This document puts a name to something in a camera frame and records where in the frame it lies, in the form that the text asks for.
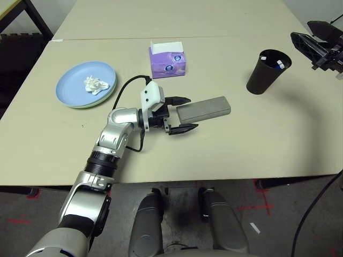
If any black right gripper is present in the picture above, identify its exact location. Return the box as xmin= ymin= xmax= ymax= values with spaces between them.
xmin=290 ymin=20 xmax=343 ymax=75

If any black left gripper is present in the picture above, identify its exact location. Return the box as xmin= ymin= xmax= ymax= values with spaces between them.
xmin=146 ymin=95 xmax=200 ymax=137

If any grey glasses case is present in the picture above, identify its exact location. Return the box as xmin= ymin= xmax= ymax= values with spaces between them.
xmin=175 ymin=96 xmax=232 ymax=125

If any white tissue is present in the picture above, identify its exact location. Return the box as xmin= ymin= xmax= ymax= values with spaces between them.
xmin=83 ymin=75 xmax=110 ymax=96

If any blue plastic plate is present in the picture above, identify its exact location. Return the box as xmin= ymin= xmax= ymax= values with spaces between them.
xmin=55 ymin=61 xmax=117 ymax=108

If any purple tissue pack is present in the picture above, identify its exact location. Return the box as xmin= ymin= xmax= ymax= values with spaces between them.
xmin=148 ymin=40 xmax=187 ymax=79

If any black plastic cup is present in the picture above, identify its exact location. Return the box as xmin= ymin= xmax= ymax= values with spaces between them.
xmin=245 ymin=49 xmax=293 ymax=95

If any grey robot left leg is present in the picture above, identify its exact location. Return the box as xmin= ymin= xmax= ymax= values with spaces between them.
xmin=128 ymin=188 xmax=165 ymax=257

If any grey robot leg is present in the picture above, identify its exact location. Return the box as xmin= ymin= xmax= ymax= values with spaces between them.
xmin=197 ymin=187 xmax=249 ymax=254
xmin=128 ymin=188 xmax=165 ymax=257

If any grey robot right leg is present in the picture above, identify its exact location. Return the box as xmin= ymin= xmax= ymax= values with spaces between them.
xmin=197 ymin=187 xmax=249 ymax=254

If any black table foot bar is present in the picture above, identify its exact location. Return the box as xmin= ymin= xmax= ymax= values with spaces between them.
xmin=255 ymin=175 xmax=336 ymax=190
xmin=0 ymin=185 xmax=41 ymax=196

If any black foam floor mat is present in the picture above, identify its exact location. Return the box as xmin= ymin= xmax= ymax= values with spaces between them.
xmin=0 ymin=32 xmax=52 ymax=110

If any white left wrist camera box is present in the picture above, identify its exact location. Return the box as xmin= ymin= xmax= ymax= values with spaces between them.
xmin=139 ymin=80 xmax=166 ymax=133

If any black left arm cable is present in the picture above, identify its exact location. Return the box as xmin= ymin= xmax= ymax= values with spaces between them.
xmin=113 ymin=75 xmax=154 ymax=154

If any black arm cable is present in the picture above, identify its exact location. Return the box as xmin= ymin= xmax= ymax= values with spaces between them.
xmin=293 ymin=170 xmax=343 ymax=257
xmin=113 ymin=75 xmax=154 ymax=154

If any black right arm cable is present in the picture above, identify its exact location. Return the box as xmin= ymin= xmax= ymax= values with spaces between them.
xmin=293 ymin=170 xmax=343 ymax=257

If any wooden side table black frame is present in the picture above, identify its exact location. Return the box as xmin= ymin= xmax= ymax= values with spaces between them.
xmin=0 ymin=0 xmax=54 ymax=41

